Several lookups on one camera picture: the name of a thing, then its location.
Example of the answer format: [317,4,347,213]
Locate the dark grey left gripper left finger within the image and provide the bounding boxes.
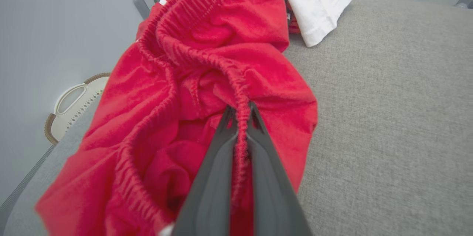
[174,106,238,236]

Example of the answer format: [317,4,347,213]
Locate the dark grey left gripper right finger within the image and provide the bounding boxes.
[246,102,313,236]

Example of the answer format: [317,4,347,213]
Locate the red Bulls 23 shorts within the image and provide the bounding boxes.
[35,0,319,236]

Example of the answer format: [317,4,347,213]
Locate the red jersey with white sleeves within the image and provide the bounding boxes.
[266,0,365,48]

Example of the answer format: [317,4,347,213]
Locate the white laundry basket brown rim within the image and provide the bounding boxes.
[44,73,111,145]

